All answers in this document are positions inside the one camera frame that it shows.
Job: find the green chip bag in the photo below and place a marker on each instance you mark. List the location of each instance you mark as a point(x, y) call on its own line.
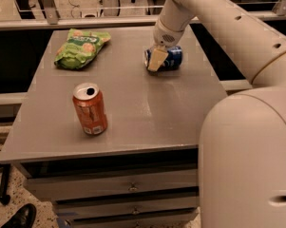
point(80, 48)

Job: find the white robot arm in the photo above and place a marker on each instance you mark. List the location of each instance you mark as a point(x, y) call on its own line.
point(242, 149)

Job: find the orange soda can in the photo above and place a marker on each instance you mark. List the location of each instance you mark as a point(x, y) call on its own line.
point(90, 108)

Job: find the grey drawer cabinet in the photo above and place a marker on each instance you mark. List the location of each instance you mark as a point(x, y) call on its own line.
point(143, 169)

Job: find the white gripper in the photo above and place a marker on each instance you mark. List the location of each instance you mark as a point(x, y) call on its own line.
point(165, 35)

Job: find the blue pepsi can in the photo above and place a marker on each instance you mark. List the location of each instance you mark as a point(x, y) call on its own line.
point(173, 60)

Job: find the black leather shoe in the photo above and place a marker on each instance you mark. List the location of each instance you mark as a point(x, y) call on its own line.
point(23, 218)

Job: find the black stand leg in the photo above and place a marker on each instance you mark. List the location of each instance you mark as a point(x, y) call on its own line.
point(4, 182)

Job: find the metal guard rail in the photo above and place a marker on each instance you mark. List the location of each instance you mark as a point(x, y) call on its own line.
point(10, 20)

